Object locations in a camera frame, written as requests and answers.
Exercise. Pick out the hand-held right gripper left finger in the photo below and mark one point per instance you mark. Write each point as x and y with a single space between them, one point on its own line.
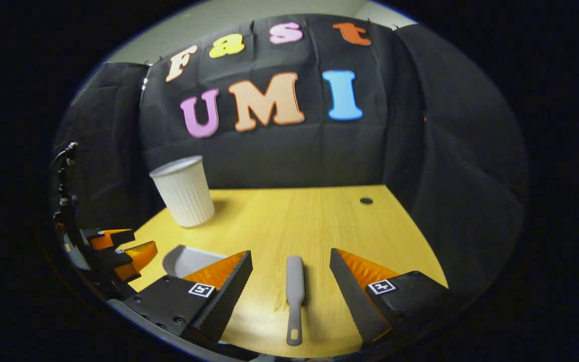
226 296

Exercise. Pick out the white ribbed garbage bin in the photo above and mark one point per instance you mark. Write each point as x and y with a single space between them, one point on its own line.
184 196

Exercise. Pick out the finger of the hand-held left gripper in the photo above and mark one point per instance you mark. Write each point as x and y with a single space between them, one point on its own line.
111 238
136 256

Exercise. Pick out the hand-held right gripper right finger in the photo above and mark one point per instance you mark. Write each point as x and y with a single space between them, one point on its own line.
355 296

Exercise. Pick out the black backdrop cloth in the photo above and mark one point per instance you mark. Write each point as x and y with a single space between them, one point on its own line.
294 156

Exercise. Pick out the grey dustpan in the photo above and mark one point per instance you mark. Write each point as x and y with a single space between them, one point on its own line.
186 261

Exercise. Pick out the small grey broom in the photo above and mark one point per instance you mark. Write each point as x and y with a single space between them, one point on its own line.
295 286

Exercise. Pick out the wooden desktop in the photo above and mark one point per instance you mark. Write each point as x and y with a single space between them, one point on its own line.
294 221

